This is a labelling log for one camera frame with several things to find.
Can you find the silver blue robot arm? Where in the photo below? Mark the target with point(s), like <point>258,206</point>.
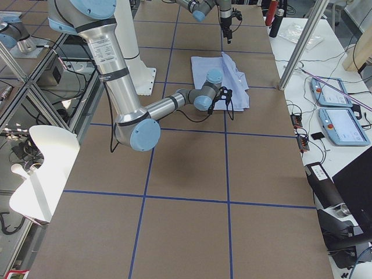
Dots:
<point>135,126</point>
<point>200,9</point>

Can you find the red bottle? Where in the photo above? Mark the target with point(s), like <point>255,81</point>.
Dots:
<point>271,12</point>

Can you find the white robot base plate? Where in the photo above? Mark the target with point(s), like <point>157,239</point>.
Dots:
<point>143,79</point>

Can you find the black monitor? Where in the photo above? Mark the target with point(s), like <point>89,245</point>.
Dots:
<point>353,183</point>

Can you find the black water bottle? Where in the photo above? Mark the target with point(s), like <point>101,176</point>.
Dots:
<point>275,26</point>

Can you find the lower teach pendant tablet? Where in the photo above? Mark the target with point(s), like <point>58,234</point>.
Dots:
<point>342,127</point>

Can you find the teach pendant tablet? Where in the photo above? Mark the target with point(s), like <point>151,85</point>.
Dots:
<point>328,97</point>
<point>342,127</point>

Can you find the light blue striped shirt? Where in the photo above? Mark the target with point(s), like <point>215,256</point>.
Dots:
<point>230,77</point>

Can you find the upper teach pendant tablet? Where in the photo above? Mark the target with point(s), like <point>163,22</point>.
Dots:
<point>328,97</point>

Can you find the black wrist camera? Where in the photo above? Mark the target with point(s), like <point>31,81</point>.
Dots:
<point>225,94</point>
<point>236,14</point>

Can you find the white curved chair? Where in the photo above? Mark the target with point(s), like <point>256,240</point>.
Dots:
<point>38,196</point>

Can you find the reacher grabber stick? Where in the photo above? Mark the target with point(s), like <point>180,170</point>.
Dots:
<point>337,90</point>

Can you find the grey aluminium frame post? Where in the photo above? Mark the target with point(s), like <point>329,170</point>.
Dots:
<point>311,24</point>

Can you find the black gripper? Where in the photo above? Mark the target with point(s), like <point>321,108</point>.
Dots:
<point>224,22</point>

